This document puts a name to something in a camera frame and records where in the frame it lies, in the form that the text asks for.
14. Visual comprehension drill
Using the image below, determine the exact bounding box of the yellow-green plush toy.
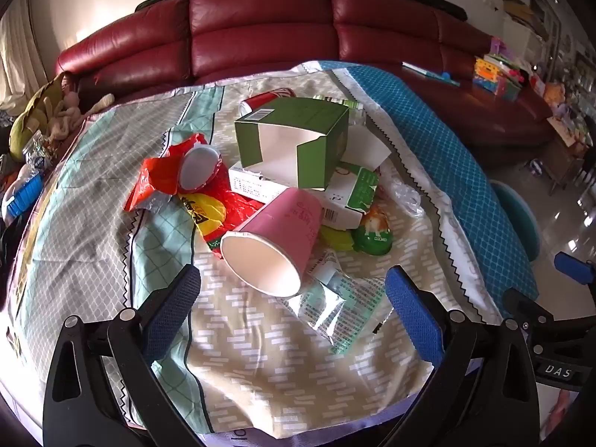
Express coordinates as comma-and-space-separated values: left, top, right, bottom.
9, 74, 66, 159

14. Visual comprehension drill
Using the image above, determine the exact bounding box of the red leather sofa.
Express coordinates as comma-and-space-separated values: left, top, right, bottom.
56, 0, 555, 164

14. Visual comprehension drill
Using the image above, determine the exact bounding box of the white and green box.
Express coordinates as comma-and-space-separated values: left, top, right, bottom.
320, 161, 380, 231

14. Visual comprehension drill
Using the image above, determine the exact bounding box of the pink paper cup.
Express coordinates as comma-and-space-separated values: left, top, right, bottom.
219, 187, 324, 299

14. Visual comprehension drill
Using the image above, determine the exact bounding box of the wooden side table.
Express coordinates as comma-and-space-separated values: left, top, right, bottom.
542, 116, 592, 196

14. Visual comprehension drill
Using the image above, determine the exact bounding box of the patterned blanket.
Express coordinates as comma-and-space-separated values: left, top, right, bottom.
0, 60, 543, 438

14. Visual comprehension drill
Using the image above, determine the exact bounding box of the beige plush toy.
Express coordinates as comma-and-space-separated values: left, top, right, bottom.
49, 88, 115, 141

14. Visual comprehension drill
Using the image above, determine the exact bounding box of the printed clear packet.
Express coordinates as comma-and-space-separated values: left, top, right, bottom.
286, 249, 393, 355

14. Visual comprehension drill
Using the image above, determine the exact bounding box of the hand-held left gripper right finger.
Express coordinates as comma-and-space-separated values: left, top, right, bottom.
382, 265, 555, 447

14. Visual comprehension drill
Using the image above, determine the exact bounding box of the white printed box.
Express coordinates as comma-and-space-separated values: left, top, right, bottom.
228, 165, 299, 206

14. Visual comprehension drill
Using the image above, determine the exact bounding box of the red cup with white lid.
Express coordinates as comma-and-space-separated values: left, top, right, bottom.
179, 144, 224, 191

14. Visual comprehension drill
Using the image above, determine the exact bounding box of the green cardboard box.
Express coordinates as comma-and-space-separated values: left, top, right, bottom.
234, 97, 393, 191

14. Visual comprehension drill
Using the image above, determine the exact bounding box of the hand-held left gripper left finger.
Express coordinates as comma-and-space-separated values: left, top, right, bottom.
43, 264, 202, 447

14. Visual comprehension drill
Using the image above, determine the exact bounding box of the red soda can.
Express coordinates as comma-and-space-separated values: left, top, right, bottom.
241, 88, 296, 115

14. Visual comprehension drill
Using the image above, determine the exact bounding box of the clear plastic wrap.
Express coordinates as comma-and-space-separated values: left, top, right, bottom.
386, 181, 425, 219

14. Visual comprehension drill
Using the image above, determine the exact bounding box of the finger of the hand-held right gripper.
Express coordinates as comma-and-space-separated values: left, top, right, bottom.
554, 251, 596, 287
504, 288, 559, 336

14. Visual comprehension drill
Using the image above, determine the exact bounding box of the colourful toy box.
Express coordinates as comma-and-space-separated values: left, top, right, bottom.
472, 53, 523, 102

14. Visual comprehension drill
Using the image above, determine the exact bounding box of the blue-grey trash bin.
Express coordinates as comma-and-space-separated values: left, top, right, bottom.
486, 181, 542, 262

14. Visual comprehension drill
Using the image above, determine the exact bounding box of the red wrapper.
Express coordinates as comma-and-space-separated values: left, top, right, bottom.
123, 134, 224, 212

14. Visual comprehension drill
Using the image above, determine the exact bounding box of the teal book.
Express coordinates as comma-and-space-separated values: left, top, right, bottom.
403, 61, 462, 87

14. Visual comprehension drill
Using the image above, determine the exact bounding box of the red snack bag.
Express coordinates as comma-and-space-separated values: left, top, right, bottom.
179, 186, 275, 254

